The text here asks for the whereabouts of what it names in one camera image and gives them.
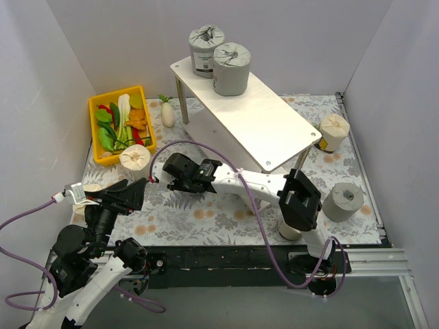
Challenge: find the grey roll with cartoon label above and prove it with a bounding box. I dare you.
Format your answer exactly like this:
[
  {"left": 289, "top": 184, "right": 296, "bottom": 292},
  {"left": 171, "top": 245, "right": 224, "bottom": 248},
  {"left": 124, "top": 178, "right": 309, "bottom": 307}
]
[{"left": 213, "top": 42, "right": 251, "bottom": 97}]

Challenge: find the grey roll with QR label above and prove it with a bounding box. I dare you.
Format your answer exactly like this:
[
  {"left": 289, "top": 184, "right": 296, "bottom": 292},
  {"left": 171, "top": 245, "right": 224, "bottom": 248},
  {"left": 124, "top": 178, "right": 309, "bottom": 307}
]
[{"left": 189, "top": 25, "right": 225, "bottom": 79}]

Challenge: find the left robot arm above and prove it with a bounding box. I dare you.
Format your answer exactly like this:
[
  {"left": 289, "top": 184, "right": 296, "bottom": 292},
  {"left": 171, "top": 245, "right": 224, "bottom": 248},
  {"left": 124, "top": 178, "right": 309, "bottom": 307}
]
[{"left": 25, "top": 178, "right": 148, "bottom": 328}]

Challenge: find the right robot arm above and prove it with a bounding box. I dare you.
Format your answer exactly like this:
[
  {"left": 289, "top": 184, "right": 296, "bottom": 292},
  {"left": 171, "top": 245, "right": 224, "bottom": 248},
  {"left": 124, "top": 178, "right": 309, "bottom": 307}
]
[{"left": 152, "top": 153, "right": 336, "bottom": 273}]

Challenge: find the white two-tier shelf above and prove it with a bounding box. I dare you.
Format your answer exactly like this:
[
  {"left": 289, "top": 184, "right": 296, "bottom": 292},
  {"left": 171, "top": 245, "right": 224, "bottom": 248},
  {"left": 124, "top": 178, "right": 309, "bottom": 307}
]
[{"left": 170, "top": 58, "right": 322, "bottom": 173}]

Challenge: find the beige roll far left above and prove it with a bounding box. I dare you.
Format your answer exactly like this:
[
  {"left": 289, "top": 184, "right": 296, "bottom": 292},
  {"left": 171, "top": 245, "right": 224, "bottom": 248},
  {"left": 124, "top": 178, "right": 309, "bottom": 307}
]
[{"left": 71, "top": 183, "right": 103, "bottom": 226}]

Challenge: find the beige roll near bin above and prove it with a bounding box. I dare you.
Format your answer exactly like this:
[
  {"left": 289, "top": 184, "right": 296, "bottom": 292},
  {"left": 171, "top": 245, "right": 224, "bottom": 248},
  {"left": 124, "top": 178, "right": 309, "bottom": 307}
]
[{"left": 119, "top": 144, "right": 152, "bottom": 181}]

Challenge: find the green leafy vegetable toy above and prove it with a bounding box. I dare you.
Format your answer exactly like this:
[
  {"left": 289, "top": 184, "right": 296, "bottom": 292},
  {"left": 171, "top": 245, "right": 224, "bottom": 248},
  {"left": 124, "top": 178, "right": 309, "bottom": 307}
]
[{"left": 98, "top": 127, "right": 114, "bottom": 152}]

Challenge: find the floral table mat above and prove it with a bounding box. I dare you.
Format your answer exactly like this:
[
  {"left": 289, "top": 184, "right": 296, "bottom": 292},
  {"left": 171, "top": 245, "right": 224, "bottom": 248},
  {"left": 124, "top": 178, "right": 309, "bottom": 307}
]
[{"left": 82, "top": 95, "right": 384, "bottom": 246}]

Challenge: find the white bok choy toy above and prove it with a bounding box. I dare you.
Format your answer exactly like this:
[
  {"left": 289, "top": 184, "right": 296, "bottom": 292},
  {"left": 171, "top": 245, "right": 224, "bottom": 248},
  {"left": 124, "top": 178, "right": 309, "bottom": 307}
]
[{"left": 117, "top": 94, "right": 130, "bottom": 133}]

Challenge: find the orange ginger toy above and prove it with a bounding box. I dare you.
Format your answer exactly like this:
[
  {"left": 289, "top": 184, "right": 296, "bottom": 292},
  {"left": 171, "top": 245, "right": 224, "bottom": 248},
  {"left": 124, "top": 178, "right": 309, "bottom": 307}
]
[{"left": 125, "top": 109, "right": 147, "bottom": 131}]

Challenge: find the white radish toy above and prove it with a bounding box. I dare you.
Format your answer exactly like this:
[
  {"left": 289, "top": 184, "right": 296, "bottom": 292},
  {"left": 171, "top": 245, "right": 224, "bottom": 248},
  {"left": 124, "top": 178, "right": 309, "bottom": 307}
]
[{"left": 158, "top": 94, "right": 176, "bottom": 127}]

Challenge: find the green pepper toy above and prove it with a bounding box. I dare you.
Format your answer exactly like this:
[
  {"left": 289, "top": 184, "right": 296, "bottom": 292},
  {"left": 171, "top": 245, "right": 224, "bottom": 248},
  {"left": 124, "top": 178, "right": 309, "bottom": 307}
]
[{"left": 110, "top": 102, "right": 120, "bottom": 131}]

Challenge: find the red chili toy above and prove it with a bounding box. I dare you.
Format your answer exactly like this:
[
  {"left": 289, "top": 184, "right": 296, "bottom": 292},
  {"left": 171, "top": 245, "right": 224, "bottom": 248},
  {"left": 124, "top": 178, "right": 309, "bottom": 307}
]
[{"left": 98, "top": 104, "right": 113, "bottom": 115}]

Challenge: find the yellow green fruit toy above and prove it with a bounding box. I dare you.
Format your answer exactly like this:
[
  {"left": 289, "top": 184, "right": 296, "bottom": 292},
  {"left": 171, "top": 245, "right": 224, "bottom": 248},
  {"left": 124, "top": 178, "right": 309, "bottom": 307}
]
[{"left": 129, "top": 94, "right": 143, "bottom": 109}]

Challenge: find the yellow plastic bin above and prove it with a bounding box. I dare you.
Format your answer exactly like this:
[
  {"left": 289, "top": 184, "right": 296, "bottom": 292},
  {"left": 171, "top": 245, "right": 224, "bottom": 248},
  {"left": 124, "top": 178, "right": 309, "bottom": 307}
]
[{"left": 88, "top": 85, "right": 156, "bottom": 166}]

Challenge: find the beige roll front right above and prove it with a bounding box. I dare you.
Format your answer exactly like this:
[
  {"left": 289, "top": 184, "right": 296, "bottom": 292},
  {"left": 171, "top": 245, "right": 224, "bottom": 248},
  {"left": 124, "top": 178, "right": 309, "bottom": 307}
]
[{"left": 278, "top": 222, "right": 302, "bottom": 241}]

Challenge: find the beige roll back right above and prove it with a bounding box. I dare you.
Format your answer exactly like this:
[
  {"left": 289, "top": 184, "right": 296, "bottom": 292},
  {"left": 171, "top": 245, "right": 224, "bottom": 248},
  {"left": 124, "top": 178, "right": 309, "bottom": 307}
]
[{"left": 316, "top": 114, "right": 351, "bottom": 153}]

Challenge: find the grey roll right side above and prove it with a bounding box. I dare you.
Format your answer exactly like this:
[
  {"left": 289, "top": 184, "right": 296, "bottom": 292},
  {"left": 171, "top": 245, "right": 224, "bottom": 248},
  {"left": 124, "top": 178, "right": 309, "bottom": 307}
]
[{"left": 322, "top": 182, "right": 364, "bottom": 223}]

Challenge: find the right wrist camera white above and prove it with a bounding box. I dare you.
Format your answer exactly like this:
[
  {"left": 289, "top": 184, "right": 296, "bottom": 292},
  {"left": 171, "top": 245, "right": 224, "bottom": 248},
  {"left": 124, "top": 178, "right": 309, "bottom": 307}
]
[{"left": 150, "top": 162, "right": 174, "bottom": 185}]

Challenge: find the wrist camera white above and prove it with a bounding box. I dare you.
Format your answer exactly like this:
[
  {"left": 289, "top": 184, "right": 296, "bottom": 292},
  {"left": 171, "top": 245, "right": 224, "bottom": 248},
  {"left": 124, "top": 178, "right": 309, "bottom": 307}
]
[
  {"left": 150, "top": 162, "right": 174, "bottom": 185},
  {"left": 51, "top": 182, "right": 97, "bottom": 206}
]

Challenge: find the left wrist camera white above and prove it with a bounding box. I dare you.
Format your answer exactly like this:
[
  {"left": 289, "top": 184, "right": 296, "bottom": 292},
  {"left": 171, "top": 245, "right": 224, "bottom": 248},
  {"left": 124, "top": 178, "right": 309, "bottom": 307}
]
[{"left": 51, "top": 182, "right": 97, "bottom": 206}]

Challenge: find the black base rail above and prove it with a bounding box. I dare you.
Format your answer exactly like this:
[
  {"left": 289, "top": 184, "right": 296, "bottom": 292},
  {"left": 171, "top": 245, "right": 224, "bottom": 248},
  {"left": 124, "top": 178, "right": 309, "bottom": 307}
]
[{"left": 148, "top": 245, "right": 351, "bottom": 289}]

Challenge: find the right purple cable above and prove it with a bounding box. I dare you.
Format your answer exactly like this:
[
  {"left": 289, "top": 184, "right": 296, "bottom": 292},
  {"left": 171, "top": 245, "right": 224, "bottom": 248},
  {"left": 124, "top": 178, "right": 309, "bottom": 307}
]
[{"left": 147, "top": 140, "right": 346, "bottom": 298}]

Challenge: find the aluminium frame rail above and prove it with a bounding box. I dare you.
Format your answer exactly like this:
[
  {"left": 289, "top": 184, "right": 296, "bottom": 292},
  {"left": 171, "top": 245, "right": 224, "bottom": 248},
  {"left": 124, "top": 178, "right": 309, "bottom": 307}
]
[{"left": 334, "top": 91, "right": 429, "bottom": 329}]

